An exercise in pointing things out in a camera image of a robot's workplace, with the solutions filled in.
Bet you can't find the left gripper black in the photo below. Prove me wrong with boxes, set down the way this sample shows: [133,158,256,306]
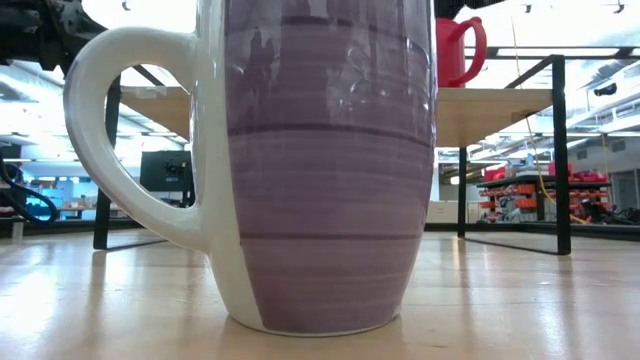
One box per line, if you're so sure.
[0,0,107,72]

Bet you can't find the red plastic mug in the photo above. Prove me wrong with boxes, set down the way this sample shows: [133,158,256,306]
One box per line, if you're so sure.
[435,16,489,90]

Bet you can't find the purple and white ceramic mug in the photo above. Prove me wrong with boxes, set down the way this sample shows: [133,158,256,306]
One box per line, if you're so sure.
[62,0,437,337]

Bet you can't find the black monitor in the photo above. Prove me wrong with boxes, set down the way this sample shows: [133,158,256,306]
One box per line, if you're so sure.
[139,149,196,194]

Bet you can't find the rack with red bins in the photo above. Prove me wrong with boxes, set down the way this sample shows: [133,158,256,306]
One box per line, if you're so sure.
[476,160,612,225]

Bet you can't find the beige cabinet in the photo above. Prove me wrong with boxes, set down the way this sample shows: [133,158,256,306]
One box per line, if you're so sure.
[425,200,469,225]

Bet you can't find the wooden shelf with black frame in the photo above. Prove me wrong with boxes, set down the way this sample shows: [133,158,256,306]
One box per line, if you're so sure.
[93,53,573,256]

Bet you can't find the yellow hanging cable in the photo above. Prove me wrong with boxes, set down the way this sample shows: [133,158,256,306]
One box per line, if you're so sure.
[509,17,591,226]

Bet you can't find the thick black cable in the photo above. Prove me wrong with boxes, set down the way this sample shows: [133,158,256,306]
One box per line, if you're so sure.
[0,154,60,225]

